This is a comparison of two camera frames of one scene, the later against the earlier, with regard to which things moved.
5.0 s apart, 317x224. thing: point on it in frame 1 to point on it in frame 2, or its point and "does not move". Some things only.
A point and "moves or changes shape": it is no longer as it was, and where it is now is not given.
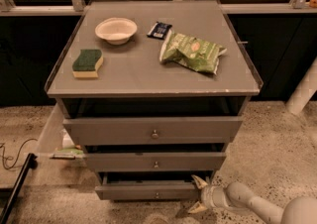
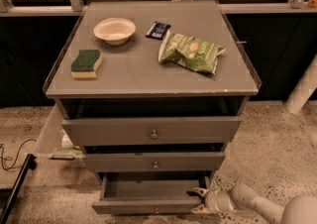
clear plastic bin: x=56 y=148 does not move
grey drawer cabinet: x=156 y=90 does not move
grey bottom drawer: x=147 y=185 moves or changes shape
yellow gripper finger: x=200 y=183 to x=201 y=191
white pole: x=305 y=89 does not move
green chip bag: x=194 y=53 does not move
